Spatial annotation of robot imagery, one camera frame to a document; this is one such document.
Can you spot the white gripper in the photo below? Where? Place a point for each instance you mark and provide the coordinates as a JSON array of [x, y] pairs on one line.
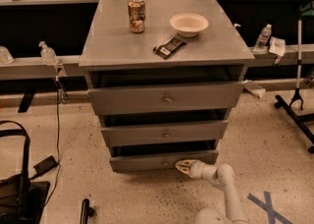
[[199, 170]]

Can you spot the grey bottom drawer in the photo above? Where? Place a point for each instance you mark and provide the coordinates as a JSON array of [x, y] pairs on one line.
[[161, 155]]

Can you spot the grey drawer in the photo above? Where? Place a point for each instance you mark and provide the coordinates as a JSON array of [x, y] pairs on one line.
[[164, 133], [161, 155], [164, 98]]

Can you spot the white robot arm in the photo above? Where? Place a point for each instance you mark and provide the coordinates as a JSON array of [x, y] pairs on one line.
[[223, 178]]

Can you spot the grey middle drawer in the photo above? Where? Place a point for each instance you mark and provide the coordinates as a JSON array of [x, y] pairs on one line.
[[164, 133]]

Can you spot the grey top drawer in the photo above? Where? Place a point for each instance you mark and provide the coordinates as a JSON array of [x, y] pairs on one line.
[[164, 98]]

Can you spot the grey drawer cabinet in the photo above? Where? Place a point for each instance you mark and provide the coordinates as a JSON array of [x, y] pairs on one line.
[[115, 57]]

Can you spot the blue tape cross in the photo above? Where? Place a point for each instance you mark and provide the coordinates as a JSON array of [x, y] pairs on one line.
[[266, 204]]

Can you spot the white box on floor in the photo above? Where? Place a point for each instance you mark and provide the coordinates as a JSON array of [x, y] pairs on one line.
[[255, 89]]

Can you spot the black snack bar wrapper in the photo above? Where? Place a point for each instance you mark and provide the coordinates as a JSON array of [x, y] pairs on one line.
[[168, 48]]

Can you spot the black power adapter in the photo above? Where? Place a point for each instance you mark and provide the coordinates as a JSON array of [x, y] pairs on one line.
[[45, 165]]

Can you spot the white paper bowl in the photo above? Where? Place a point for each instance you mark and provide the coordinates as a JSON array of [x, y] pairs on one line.
[[188, 24]]

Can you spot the clear plastic water bottle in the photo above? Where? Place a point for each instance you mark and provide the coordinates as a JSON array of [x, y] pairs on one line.
[[263, 37]]

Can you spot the crumpled soda can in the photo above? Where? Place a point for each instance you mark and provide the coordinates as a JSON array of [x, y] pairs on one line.
[[136, 9]]

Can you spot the clear container at left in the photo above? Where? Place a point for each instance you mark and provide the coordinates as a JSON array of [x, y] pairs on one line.
[[5, 56]]

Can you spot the white packet on rail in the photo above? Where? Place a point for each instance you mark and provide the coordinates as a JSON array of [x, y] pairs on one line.
[[277, 46]]

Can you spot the grey metal workbench rail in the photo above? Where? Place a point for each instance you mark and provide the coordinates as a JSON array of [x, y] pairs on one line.
[[34, 68]]

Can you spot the black bag with strap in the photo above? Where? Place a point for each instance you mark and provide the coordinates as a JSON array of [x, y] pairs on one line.
[[21, 201]]

